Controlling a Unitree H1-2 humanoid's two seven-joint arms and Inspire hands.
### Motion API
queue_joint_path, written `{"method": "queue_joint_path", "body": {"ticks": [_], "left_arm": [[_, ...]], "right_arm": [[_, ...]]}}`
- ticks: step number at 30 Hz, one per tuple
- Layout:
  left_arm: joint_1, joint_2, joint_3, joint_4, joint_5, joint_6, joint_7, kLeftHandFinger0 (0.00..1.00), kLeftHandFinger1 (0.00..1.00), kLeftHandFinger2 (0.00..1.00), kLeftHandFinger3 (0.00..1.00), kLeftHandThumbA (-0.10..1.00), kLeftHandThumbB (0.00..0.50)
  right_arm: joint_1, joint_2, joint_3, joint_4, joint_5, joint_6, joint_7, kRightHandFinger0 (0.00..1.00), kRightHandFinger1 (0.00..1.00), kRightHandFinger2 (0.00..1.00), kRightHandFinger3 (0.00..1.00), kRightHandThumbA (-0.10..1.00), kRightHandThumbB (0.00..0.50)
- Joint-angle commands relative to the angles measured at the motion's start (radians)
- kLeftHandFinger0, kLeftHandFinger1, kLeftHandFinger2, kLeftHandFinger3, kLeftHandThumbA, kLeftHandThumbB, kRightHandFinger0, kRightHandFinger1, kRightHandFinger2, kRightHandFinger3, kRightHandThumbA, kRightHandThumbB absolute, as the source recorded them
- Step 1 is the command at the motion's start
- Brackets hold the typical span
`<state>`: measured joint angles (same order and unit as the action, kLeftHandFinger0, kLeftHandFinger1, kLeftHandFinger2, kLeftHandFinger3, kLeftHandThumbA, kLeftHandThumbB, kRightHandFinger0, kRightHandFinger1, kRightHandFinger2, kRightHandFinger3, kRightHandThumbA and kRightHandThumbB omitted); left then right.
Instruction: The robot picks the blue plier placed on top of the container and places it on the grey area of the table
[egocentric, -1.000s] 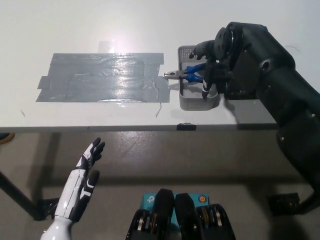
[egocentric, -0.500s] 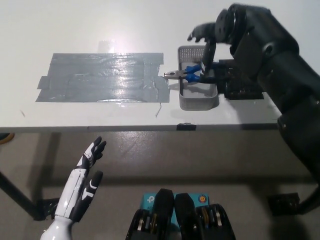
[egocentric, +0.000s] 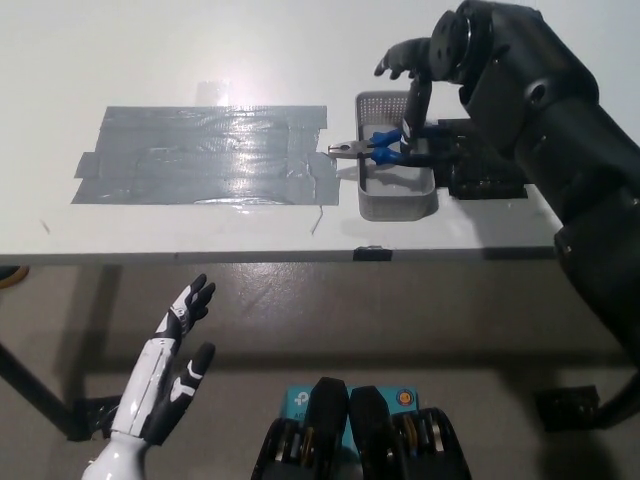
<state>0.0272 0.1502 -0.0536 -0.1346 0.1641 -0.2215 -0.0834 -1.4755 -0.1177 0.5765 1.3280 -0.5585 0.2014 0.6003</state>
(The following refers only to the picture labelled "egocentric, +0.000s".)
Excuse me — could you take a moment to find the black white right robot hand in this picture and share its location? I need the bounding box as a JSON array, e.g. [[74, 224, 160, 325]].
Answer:
[[373, 36, 454, 169]]

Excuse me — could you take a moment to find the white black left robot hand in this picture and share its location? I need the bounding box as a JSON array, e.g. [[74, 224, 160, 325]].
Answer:
[[109, 272, 218, 446]]

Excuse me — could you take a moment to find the blue handled plier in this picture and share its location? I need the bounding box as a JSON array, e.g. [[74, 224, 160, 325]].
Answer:
[[327, 128, 416, 167]]

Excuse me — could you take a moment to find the grey perforated plastic basket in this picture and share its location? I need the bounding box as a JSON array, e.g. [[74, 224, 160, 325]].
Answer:
[[354, 90, 438, 223]]

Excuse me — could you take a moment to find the teal cardboard box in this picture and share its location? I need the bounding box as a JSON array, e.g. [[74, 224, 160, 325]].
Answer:
[[283, 384, 422, 451]]

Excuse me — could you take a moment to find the yellow black round object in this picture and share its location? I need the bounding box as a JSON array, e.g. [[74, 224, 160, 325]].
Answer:
[[0, 265, 30, 292]]

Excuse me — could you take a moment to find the grey duct tape patch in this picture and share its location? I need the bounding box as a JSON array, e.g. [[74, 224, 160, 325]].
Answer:
[[69, 104, 342, 206]]

